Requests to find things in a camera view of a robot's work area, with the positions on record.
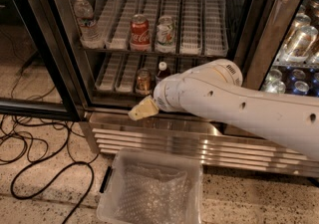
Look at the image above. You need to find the clear water bottle shelf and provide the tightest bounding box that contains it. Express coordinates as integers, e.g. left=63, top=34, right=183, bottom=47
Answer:
left=74, top=0, right=100, bottom=41

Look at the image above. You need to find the white green soda can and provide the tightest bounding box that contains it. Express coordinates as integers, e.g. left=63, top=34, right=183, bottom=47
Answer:
left=155, top=15, right=175, bottom=53

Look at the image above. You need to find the stainless steel fridge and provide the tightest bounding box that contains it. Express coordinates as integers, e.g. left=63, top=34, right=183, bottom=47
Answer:
left=53, top=0, right=319, bottom=177

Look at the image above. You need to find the red coca-cola can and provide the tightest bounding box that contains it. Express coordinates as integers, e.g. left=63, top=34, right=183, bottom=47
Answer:
left=130, top=14, right=151, bottom=51

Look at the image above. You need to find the silver can right fridge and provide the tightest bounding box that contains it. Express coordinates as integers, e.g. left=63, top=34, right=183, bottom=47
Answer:
left=281, top=26, right=318, bottom=63

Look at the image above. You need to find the black floor cable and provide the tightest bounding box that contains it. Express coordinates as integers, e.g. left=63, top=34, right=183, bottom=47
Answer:
left=0, top=113, right=100, bottom=224

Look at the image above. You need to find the gold soda can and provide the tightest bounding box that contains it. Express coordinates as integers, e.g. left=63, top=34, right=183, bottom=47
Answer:
left=136, top=68, right=153, bottom=95

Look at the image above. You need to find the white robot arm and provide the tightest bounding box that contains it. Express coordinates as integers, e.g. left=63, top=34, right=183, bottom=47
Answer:
left=129, top=59, right=319, bottom=160

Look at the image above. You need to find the brown juice bottle white cap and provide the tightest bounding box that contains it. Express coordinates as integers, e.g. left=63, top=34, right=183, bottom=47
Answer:
left=156, top=62, right=171, bottom=84

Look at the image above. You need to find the open glass fridge door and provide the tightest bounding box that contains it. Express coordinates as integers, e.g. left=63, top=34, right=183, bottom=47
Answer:
left=0, top=0, right=84, bottom=121

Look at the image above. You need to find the clear plastic bin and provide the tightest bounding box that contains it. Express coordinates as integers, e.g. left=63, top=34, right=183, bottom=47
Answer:
left=97, top=148, right=202, bottom=224

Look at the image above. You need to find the bubble wrap sheet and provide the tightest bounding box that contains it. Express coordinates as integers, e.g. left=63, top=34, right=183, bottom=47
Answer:
left=115, top=164, right=190, bottom=224

